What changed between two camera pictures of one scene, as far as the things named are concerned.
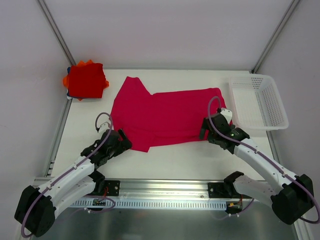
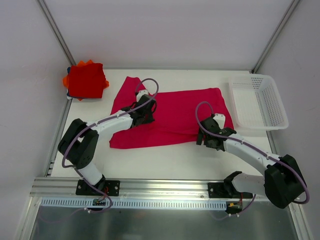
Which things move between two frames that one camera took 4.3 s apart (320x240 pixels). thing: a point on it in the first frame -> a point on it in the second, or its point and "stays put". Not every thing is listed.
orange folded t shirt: [65, 80] stays put
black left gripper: [122, 141] -> [148, 116]
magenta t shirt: [149, 119] stays put
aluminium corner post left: [49, 18] stays put
